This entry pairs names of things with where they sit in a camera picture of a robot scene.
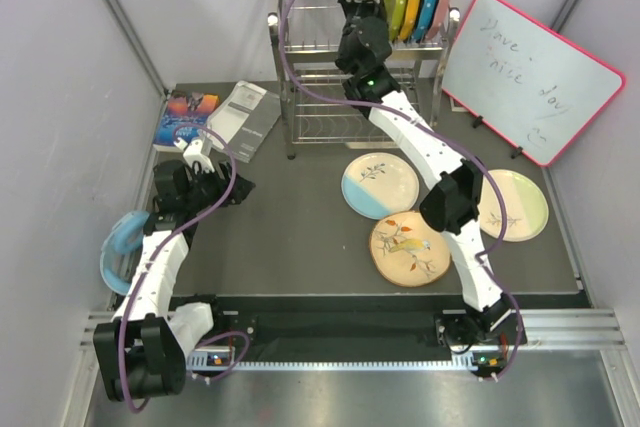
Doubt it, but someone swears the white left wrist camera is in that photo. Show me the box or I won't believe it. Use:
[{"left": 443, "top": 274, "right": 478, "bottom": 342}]
[{"left": 173, "top": 127, "right": 214, "bottom": 173}]

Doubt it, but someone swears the white slotted cable duct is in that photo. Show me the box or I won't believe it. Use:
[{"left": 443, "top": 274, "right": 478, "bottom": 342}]
[{"left": 185, "top": 349, "right": 481, "bottom": 373}]

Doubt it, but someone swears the white grey booklet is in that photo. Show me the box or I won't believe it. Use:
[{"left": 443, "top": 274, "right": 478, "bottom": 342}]
[{"left": 206, "top": 81, "right": 281, "bottom": 163}]

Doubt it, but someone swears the pink framed whiteboard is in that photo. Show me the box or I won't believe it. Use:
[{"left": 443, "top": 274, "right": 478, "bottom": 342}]
[{"left": 443, "top": 0, "right": 626, "bottom": 166}]

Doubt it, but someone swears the white and blue plate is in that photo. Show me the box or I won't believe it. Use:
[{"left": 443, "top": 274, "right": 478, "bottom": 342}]
[{"left": 341, "top": 152, "right": 420, "bottom": 220}]

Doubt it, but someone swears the blue orange book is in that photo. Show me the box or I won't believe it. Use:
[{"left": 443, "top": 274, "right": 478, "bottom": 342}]
[{"left": 153, "top": 90, "right": 220, "bottom": 152}]

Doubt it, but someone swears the light blue plate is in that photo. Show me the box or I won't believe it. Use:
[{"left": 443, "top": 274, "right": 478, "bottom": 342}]
[{"left": 99, "top": 211, "right": 150, "bottom": 296}]

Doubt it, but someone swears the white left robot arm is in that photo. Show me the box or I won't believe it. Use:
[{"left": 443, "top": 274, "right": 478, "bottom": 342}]
[{"left": 92, "top": 160, "right": 255, "bottom": 413}]

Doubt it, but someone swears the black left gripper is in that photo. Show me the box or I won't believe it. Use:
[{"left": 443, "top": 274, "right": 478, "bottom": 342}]
[{"left": 184, "top": 159, "right": 255, "bottom": 212}]

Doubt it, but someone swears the steel two-tier dish rack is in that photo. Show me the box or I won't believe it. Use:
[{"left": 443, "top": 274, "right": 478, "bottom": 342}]
[{"left": 267, "top": 0, "right": 461, "bottom": 160}]

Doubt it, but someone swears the beige bird plate right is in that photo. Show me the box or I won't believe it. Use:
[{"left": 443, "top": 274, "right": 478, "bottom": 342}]
[{"left": 369, "top": 211, "right": 451, "bottom": 288}]

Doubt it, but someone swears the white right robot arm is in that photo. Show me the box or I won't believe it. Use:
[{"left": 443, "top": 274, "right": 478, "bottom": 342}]
[{"left": 335, "top": 0, "right": 512, "bottom": 343}]

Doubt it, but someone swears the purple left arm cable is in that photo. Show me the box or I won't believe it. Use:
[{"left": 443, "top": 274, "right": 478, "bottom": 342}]
[{"left": 115, "top": 122, "right": 251, "bottom": 414}]

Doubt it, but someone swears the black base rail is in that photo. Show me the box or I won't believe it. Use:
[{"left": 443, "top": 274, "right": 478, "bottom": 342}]
[{"left": 164, "top": 294, "right": 529, "bottom": 351}]

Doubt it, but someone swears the white and green plate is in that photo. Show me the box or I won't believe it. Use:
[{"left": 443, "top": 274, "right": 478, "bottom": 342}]
[{"left": 479, "top": 169, "right": 550, "bottom": 242}]

